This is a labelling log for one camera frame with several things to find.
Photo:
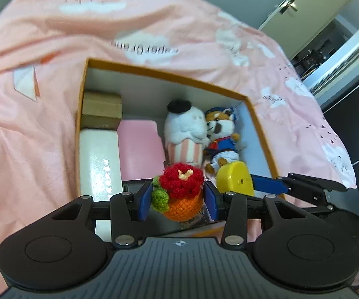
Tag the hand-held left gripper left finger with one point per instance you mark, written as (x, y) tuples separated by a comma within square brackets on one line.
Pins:
[(145, 202)]

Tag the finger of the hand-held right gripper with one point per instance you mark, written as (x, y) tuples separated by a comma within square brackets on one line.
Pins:
[(268, 183)]

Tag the crocheted flower pot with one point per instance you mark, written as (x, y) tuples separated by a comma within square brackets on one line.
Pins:
[(182, 190)]

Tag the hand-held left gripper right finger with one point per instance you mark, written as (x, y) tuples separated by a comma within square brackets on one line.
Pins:
[(211, 202)]

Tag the dark cabinet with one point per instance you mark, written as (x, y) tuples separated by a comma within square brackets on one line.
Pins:
[(354, 124)]

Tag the orange cardboard box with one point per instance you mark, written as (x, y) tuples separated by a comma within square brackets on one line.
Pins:
[(260, 137)]

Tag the white plush toy black hat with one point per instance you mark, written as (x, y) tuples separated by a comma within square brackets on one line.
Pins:
[(182, 124)]

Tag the white rectangular box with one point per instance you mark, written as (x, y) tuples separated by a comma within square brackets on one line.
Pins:
[(100, 162)]

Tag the white door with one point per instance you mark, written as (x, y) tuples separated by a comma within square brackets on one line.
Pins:
[(316, 3)]

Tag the yellow round tape measure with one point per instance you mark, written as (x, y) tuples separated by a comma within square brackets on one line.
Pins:
[(234, 179)]

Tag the brown cardboard box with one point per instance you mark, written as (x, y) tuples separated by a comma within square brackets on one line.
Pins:
[(103, 104)]

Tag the white sliding door frame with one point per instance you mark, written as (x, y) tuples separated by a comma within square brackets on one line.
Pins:
[(344, 65)]

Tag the pink cloud print blanket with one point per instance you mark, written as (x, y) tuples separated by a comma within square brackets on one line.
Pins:
[(26, 115)]

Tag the fox plush toy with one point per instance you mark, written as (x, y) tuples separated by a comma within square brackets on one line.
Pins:
[(221, 130)]

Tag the pink leather wallet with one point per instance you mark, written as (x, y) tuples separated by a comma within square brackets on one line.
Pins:
[(140, 149)]

